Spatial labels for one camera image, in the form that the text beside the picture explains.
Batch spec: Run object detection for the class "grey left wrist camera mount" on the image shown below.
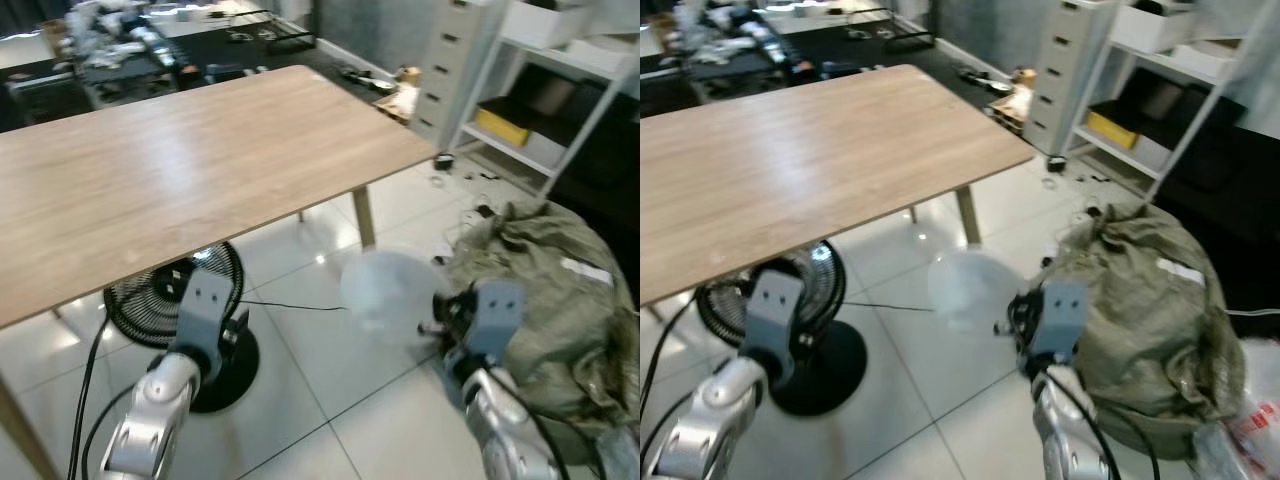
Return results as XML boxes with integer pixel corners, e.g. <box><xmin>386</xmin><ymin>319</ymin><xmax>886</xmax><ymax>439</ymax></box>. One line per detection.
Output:
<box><xmin>743</xmin><ymin>270</ymin><xmax>807</xmax><ymax>363</ymax></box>
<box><xmin>176</xmin><ymin>268</ymin><xmax>239</xmax><ymax>363</ymax></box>

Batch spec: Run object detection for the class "white drawer cabinet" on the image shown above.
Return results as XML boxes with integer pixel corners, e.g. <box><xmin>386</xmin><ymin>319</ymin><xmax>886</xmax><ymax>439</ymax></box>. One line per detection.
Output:
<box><xmin>1024</xmin><ymin>0</ymin><xmax>1123</xmax><ymax>157</ymax></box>
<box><xmin>412</xmin><ymin>0</ymin><xmax>513</xmax><ymax>153</ymax></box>

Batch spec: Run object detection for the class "white box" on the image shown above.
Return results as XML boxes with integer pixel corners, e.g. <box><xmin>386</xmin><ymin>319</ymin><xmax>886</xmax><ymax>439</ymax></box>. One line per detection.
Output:
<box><xmin>1110</xmin><ymin>0</ymin><xmax>1213</xmax><ymax>55</ymax></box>
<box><xmin>498</xmin><ymin>0</ymin><xmax>605</xmax><ymax>51</ymax></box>

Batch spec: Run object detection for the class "brown paper bag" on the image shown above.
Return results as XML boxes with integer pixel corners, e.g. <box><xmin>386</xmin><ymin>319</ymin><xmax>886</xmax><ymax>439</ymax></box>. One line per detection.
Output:
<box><xmin>998</xmin><ymin>68</ymin><xmax>1036</xmax><ymax>129</ymax></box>
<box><xmin>384</xmin><ymin>66</ymin><xmax>423</xmax><ymax>123</ymax></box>

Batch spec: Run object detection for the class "black wire rack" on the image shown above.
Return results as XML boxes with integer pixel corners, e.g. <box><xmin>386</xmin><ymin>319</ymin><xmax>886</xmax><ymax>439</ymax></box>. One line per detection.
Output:
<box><xmin>838</xmin><ymin>6</ymin><xmax>933</xmax><ymax>53</ymax></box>
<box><xmin>225</xmin><ymin>8</ymin><xmax>319</xmax><ymax>55</ymax></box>

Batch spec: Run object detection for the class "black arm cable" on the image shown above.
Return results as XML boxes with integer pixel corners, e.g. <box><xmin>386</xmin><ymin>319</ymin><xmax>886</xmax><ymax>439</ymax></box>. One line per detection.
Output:
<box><xmin>1058</xmin><ymin>368</ymin><xmax>1163</xmax><ymax>480</ymax></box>
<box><xmin>66</xmin><ymin>318</ymin><xmax>136</xmax><ymax>480</ymax></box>
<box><xmin>640</xmin><ymin>298</ymin><xmax>701</xmax><ymax>480</ymax></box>
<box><xmin>488</xmin><ymin>366</ymin><xmax>573</xmax><ymax>480</ymax></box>

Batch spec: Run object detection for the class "white metal shelf rack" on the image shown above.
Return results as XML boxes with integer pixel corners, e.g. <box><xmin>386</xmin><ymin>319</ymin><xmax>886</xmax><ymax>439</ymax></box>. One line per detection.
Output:
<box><xmin>443</xmin><ymin>0</ymin><xmax>641</xmax><ymax>203</ymax></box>
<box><xmin>1058</xmin><ymin>0</ymin><xmax>1280</xmax><ymax>209</ymax></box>

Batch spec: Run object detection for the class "black floor fan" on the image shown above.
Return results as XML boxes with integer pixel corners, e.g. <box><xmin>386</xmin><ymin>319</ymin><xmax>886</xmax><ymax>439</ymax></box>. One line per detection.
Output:
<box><xmin>103</xmin><ymin>240</ymin><xmax>261</xmax><ymax>415</ymax></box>
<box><xmin>694</xmin><ymin>240</ymin><xmax>870</xmax><ymax>418</ymax></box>

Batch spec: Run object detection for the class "thin black fan cord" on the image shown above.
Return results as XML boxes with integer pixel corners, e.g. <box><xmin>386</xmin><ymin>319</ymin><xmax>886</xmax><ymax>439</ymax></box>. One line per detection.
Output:
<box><xmin>838</xmin><ymin>300</ymin><xmax>935</xmax><ymax>313</ymax></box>
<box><xmin>238</xmin><ymin>298</ymin><xmax>348</xmax><ymax>312</ymax></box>

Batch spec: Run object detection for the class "clear plastic bag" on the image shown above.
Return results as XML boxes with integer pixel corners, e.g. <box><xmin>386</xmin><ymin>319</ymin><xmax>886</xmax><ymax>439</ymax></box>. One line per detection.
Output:
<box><xmin>1192</xmin><ymin>338</ymin><xmax>1280</xmax><ymax>480</ymax></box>

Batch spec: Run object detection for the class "black sofa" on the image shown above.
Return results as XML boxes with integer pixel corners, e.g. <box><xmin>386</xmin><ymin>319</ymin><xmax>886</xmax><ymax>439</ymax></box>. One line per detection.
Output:
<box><xmin>1150</xmin><ymin>128</ymin><xmax>1280</xmax><ymax>313</ymax></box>
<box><xmin>552</xmin><ymin>92</ymin><xmax>641</xmax><ymax>297</ymax></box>

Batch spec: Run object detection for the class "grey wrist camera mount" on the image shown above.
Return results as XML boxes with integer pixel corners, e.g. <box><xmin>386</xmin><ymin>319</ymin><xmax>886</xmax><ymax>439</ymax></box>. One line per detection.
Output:
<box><xmin>743</xmin><ymin>270</ymin><xmax>807</xmax><ymax>363</ymax></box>
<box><xmin>1030</xmin><ymin>280</ymin><xmax>1090</xmax><ymax>367</ymax></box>
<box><xmin>468</xmin><ymin>279</ymin><xmax>527</xmax><ymax>367</ymax></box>
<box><xmin>176</xmin><ymin>268</ymin><xmax>239</xmax><ymax>363</ymax></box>

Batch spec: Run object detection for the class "yellow box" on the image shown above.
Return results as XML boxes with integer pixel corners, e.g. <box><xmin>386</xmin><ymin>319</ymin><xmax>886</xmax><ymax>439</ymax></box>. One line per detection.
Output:
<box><xmin>474</xmin><ymin>107</ymin><xmax>532</xmax><ymax>149</ymax></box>
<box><xmin>1084</xmin><ymin>110</ymin><xmax>1142</xmax><ymax>152</ymax></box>

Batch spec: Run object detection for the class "black storage box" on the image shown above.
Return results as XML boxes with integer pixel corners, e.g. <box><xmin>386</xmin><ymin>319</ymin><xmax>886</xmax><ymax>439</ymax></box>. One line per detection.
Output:
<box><xmin>508</xmin><ymin>64</ymin><xmax>605</xmax><ymax>133</ymax></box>
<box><xmin>1108</xmin><ymin>67</ymin><xmax>1248</xmax><ymax>143</ymax></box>

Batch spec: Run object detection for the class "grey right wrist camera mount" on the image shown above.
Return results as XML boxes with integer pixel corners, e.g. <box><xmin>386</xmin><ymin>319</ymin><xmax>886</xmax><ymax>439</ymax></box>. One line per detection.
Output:
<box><xmin>1030</xmin><ymin>280</ymin><xmax>1090</xmax><ymax>367</ymax></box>
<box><xmin>468</xmin><ymin>279</ymin><xmax>527</xmax><ymax>367</ymax></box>

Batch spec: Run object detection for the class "wooden dining table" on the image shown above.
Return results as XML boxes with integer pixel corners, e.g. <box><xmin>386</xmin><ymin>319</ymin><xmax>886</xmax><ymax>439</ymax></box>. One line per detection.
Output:
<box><xmin>640</xmin><ymin>64</ymin><xmax>1037</xmax><ymax>307</ymax></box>
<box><xmin>0</xmin><ymin>65</ymin><xmax>440</xmax><ymax>480</ymax></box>

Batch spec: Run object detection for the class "olive green woven sack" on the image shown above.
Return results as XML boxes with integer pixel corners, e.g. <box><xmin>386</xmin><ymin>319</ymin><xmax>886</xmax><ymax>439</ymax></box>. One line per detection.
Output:
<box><xmin>1038</xmin><ymin>203</ymin><xmax>1249</xmax><ymax>463</ymax></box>
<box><xmin>443</xmin><ymin>199</ymin><xmax>641</xmax><ymax>443</ymax></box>

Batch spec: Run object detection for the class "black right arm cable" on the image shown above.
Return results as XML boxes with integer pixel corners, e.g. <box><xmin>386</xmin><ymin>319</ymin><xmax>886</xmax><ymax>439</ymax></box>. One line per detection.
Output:
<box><xmin>1058</xmin><ymin>368</ymin><xmax>1163</xmax><ymax>480</ymax></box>
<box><xmin>488</xmin><ymin>366</ymin><xmax>573</xmax><ymax>480</ymax></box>

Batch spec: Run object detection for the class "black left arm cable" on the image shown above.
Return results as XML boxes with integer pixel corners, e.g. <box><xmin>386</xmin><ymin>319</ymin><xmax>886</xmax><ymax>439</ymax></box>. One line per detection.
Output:
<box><xmin>640</xmin><ymin>298</ymin><xmax>701</xmax><ymax>480</ymax></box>
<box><xmin>66</xmin><ymin>318</ymin><xmax>136</xmax><ymax>480</ymax></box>

